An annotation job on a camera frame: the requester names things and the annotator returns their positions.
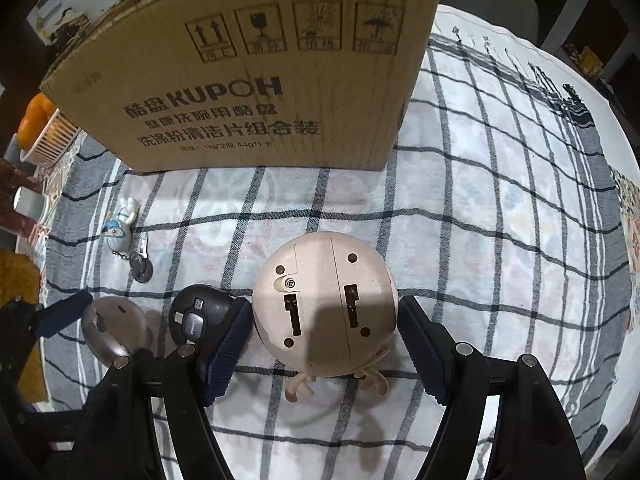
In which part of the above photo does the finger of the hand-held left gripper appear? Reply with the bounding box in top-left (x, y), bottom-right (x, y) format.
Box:
top-left (0, 290), bottom-right (94, 376)

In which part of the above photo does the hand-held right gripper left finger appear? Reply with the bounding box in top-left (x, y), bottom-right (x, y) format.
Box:
top-left (82, 298), bottom-right (253, 480)

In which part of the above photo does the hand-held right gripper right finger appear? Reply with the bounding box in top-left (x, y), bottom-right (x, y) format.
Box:
top-left (398, 295), bottom-right (576, 480)

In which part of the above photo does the beige round-head toy figure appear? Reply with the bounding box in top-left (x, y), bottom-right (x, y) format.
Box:
top-left (251, 230), bottom-right (399, 403)

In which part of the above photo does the brown cardboard box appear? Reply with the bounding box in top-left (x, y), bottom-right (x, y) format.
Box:
top-left (39, 0), bottom-right (448, 175)

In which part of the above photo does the black round case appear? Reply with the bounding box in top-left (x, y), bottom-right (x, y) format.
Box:
top-left (169, 284), bottom-right (241, 357)

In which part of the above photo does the white small cylinder cup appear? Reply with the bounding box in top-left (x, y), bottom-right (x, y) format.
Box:
top-left (14, 187), bottom-right (49, 222)

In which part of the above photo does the glass vase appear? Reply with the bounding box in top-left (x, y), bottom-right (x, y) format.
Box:
top-left (0, 157), bottom-right (38, 241)

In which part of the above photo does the grey checked cloth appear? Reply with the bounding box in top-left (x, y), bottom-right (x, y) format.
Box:
top-left (15, 30), bottom-right (637, 480)

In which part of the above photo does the white fruit basket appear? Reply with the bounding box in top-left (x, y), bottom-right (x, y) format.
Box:
top-left (19, 107), bottom-right (83, 167)

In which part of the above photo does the orange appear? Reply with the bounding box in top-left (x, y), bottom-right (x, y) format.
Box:
top-left (17, 110), bottom-right (52, 151)
top-left (27, 94), bottom-right (58, 117)

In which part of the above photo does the white figure keychain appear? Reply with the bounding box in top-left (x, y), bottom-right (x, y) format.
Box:
top-left (101, 196), bottom-right (152, 284)

